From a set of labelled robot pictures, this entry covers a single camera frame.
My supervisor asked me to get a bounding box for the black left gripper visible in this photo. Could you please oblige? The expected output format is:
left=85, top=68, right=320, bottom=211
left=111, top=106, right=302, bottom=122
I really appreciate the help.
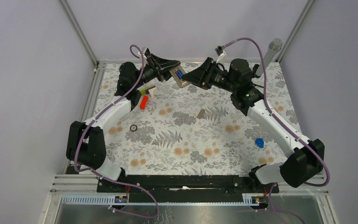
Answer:
left=133, top=54, right=181, bottom=89

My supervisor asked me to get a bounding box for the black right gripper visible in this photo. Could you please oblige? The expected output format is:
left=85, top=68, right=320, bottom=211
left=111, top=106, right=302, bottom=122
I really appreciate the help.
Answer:
left=181, top=57, right=238, bottom=93

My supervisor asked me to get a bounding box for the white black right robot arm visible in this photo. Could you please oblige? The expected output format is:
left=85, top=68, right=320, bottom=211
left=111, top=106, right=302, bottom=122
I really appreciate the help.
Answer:
left=182, top=57, right=325, bottom=192

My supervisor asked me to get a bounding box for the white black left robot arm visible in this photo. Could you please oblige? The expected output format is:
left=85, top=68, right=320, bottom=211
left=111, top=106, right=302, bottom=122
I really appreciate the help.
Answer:
left=66, top=49, right=180, bottom=192

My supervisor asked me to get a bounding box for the white plastic block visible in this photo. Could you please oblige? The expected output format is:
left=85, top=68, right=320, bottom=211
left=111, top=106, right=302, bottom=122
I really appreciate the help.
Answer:
left=148, top=86, right=156, bottom=98

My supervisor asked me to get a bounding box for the green and purple block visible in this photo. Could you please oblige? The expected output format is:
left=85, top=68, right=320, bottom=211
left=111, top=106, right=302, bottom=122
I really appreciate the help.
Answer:
left=140, top=85, right=155, bottom=95

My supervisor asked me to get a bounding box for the red plastic block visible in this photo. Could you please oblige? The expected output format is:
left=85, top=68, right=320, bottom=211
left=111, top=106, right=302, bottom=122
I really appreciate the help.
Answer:
left=139, top=95, right=149, bottom=110

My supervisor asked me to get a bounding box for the poker chip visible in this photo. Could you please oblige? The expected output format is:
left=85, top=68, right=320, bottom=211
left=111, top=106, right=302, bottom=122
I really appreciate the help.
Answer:
left=130, top=125, right=138, bottom=132

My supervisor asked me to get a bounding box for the grey microphone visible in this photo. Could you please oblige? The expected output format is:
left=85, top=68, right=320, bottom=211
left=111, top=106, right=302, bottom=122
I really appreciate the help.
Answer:
left=255, top=38, right=283, bottom=78

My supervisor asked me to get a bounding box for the blue plastic piece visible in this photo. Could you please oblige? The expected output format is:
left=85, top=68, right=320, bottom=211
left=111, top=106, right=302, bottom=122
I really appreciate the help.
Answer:
left=255, top=138, right=265, bottom=148

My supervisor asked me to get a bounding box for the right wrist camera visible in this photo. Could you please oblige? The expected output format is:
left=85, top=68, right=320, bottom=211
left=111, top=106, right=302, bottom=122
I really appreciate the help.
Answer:
left=215, top=46, right=228, bottom=64

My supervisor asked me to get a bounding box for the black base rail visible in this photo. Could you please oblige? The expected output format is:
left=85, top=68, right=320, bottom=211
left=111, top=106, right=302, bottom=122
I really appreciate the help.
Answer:
left=96, top=175, right=279, bottom=203

